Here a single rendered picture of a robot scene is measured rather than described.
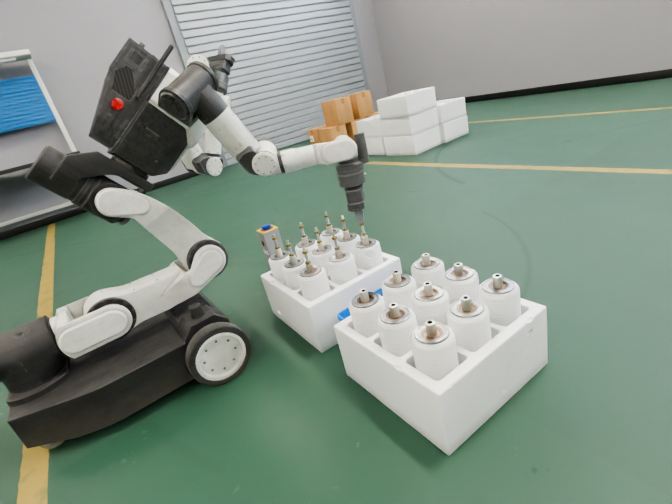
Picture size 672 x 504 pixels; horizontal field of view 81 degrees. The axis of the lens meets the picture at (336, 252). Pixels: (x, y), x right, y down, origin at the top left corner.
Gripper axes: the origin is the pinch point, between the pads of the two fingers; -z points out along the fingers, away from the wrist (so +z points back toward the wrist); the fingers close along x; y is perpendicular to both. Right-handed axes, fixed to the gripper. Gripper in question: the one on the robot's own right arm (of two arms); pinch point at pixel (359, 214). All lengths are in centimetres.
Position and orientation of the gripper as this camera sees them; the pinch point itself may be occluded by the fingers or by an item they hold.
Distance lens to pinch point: 135.6
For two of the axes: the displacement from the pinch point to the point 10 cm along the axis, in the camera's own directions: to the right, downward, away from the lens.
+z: -2.2, -8.9, -3.9
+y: 9.7, -1.5, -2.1
